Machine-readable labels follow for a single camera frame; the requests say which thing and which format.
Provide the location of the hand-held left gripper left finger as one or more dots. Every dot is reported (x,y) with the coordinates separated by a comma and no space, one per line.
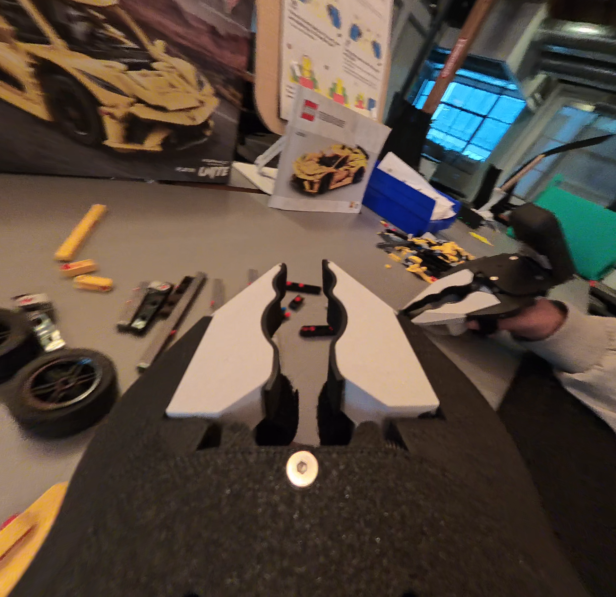
(221,366)

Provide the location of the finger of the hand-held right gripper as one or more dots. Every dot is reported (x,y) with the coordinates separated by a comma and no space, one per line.
(447,283)
(457,313)

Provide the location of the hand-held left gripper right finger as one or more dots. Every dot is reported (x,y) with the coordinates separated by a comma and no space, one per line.
(385,366)

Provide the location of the pile of toy bricks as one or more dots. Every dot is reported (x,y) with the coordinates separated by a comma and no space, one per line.
(428,255)

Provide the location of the black toy wheel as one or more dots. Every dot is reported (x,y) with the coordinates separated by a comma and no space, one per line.
(62,390)
(12,342)

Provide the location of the person's right forearm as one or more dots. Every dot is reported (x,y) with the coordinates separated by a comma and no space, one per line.
(587,356)

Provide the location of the wooden desk lamp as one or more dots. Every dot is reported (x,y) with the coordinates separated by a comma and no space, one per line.
(553,154)

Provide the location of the grey desk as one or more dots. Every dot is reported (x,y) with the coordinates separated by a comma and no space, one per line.
(192,231)

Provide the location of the person's right hand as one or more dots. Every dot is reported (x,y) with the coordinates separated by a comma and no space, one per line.
(534,320)

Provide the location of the yellow flat triangle piece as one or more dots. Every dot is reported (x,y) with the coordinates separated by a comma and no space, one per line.
(481,238)

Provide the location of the long black beam red pins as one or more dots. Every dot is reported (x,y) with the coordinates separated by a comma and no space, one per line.
(173,317)

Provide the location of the dark grey long toy beam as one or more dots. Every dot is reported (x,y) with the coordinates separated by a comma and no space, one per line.
(217,293)

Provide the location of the black beam three red pins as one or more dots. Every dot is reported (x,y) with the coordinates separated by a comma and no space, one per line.
(317,331)

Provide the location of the blue plastic bin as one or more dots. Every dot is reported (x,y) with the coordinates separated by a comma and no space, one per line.
(399,207)

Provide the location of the folded white instruction sheets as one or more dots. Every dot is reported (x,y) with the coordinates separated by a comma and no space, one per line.
(414,183)

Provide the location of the black beam two red pins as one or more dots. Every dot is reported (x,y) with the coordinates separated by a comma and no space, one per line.
(303,287)

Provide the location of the small yellow brick red pin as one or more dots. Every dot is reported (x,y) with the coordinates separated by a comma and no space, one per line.
(93,283)
(78,268)

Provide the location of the gridded glass window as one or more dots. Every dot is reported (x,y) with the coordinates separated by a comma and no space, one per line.
(471,115)

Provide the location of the white booklet yellow car picture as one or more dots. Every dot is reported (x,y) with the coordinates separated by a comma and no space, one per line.
(332,163)

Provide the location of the grey white small brick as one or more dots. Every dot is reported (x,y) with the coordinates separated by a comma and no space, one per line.
(41,322)

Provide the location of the black perforated armrest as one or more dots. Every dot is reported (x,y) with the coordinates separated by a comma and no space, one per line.
(568,462)

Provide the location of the long yellow toy beam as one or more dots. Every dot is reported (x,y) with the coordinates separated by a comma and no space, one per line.
(81,232)

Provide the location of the white flat board base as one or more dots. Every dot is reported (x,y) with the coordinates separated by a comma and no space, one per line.
(255,173)

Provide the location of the yellow curved panel pieces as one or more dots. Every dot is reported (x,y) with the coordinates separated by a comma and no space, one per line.
(29,534)

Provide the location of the dark toy car box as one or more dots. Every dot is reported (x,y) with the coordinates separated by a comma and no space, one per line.
(120,77)

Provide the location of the wooden post red sign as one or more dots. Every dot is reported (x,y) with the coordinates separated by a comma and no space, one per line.
(462,38)

